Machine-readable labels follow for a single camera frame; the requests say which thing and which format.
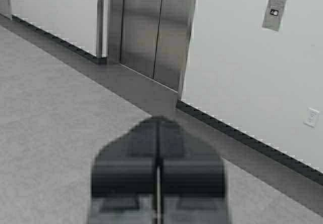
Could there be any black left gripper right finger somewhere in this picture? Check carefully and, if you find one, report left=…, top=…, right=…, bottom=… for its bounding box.
left=158, top=119, right=230, bottom=223

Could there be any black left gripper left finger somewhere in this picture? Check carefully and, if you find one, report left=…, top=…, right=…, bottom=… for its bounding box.
left=88, top=117, right=158, bottom=223

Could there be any stainless steel elevator door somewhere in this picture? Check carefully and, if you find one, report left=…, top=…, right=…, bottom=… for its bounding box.
left=96, top=0, right=196, bottom=96

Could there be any metal elevator call button panel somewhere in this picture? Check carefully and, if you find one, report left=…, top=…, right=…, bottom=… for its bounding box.
left=262, top=0, right=287, bottom=31

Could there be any white wall outlet near elevator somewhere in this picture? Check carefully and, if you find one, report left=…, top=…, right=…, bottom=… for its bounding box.
left=303, top=107, right=320, bottom=128

